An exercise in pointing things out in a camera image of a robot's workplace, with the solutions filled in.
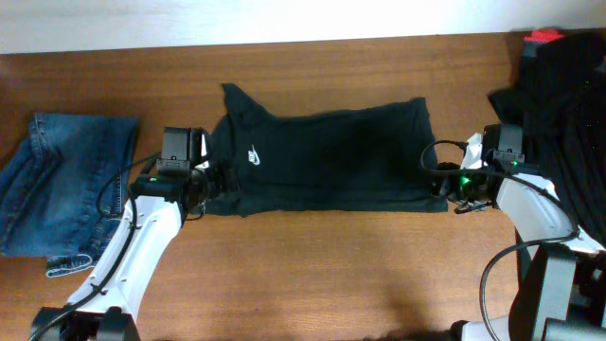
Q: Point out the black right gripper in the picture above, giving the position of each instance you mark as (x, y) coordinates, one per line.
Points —
(445, 184)

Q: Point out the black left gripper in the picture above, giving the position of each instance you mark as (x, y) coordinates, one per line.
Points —
(226, 178)

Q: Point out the black t-shirt with white logo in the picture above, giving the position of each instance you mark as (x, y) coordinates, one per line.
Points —
(350, 160)

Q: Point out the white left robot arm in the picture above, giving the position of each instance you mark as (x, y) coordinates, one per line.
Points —
(173, 188)

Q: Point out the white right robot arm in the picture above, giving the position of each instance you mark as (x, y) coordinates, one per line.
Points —
(561, 268)

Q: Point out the pile of black clothes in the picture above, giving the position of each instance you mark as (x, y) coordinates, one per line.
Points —
(558, 98)

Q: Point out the red object at corner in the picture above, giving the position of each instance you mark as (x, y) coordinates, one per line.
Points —
(541, 37)

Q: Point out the folded blue denim jeans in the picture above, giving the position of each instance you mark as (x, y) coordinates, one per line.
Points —
(63, 190)

